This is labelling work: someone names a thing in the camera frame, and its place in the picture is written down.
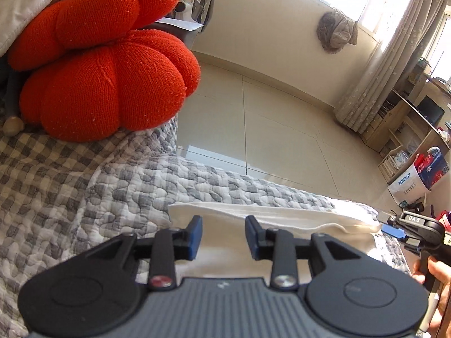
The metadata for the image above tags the white Winnie the Pooh sweatshirt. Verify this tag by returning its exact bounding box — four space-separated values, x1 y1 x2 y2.
169 200 382 282

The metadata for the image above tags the white paper on sofa arm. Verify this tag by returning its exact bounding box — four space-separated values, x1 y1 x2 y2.
157 17 203 32

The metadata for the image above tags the person's right hand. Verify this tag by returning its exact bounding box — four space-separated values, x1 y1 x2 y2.
411 256 450 337

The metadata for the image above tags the red storage basket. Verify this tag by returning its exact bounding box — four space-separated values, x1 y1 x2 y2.
436 210 451 233

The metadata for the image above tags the wooden desk shelf unit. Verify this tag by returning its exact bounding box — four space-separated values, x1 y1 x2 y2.
362 58 450 185

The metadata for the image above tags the grey checked quilted bedspread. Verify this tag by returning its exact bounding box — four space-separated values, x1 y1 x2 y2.
1 119 409 337

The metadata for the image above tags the black computer monitor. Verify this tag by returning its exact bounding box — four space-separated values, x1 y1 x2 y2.
417 95 445 126

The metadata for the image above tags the teal plush doll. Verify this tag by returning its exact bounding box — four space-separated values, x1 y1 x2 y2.
1 56 26 137

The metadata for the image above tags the beige patterned curtain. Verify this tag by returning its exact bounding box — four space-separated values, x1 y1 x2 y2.
334 0 449 134

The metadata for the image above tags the red flower-shaped plush cushion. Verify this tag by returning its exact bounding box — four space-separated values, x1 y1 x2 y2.
7 0 201 143

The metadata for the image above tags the grey hat on wall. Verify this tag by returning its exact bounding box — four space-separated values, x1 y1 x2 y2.
317 10 359 54

